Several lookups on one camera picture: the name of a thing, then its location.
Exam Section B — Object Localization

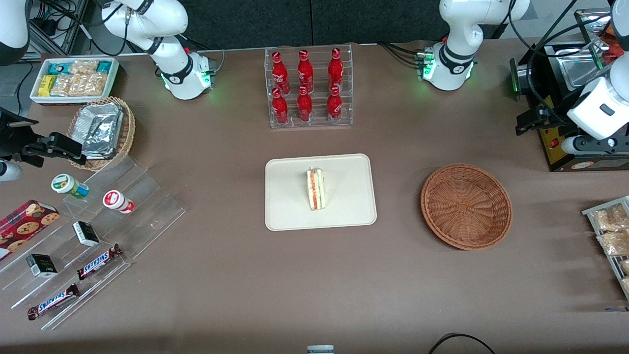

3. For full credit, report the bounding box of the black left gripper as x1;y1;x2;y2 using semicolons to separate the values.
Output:
515;104;571;136

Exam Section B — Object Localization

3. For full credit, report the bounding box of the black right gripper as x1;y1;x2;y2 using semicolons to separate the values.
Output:
0;109;87;168

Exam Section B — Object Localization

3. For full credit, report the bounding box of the triangle sandwich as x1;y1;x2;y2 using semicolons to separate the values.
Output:
306;167;327;211

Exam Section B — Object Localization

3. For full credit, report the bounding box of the light tan wicker basket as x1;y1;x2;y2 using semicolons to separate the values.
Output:
66;96;136;172

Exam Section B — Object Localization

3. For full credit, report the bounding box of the brown wicker basket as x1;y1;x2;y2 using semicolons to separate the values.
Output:
420;164;513;251

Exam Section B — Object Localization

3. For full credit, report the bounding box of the cream plastic tray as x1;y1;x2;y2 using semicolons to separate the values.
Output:
265;153;377;232

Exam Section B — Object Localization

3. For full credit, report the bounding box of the black countertop machine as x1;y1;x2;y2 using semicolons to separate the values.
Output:
509;7;629;173

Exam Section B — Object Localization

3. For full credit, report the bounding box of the green label white cup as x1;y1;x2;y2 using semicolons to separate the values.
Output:
51;174;90;200

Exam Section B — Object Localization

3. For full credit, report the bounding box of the silver foil packet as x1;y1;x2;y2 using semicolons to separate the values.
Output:
80;103;124;126
79;118;122;160

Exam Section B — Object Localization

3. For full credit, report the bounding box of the white rectangular snack bin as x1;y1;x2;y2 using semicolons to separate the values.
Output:
29;57;120;106

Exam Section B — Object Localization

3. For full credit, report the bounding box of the clear bag of nuts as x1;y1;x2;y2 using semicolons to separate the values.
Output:
69;60;99;77
51;74;80;97
79;73;109;97

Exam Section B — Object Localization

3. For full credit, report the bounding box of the stainless steel pan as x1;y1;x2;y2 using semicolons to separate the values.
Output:
544;43;606;92

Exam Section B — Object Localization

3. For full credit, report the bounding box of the red label white cup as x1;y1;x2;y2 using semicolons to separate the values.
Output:
102;190;136;215

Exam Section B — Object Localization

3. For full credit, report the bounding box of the red tartan cookie box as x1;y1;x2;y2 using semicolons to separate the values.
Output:
0;199;61;262

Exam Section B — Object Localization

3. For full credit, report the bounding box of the small black carton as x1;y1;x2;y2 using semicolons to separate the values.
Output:
26;253;58;279
73;221;101;248

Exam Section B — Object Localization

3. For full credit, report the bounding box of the clear acrylic stepped display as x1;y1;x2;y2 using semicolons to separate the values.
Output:
0;155;187;331

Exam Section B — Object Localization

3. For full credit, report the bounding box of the Snickers chocolate bar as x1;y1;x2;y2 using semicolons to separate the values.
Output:
27;283;81;321
76;243;123;281

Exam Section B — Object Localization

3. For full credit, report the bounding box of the clear bag of crackers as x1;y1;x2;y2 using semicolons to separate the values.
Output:
596;230;629;257
590;204;629;233

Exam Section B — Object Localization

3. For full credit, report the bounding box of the red cola bottle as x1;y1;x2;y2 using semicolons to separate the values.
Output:
297;49;315;93
327;86;343;124
272;51;291;94
272;88;290;125
328;47;344;92
297;86;314;123

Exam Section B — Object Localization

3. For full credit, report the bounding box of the clear acrylic bottle rack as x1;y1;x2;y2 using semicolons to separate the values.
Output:
264;43;354;129

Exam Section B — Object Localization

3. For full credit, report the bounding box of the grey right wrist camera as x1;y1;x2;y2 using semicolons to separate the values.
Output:
0;161;24;182

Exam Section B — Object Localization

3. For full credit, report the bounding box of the black hanging arm cable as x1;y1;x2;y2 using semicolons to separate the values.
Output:
508;0;616;126

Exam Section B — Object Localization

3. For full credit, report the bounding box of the grey wire rack tray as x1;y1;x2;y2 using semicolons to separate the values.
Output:
582;196;629;301

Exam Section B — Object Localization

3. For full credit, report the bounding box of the aluminium frame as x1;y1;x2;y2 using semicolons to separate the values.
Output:
29;0;91;56

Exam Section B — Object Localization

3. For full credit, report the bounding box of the black arm base cable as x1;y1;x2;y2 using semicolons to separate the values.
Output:
184;33;227;75
377;41;429;67

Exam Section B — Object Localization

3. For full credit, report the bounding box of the black looped cable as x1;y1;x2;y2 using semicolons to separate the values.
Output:
428;333;497;354

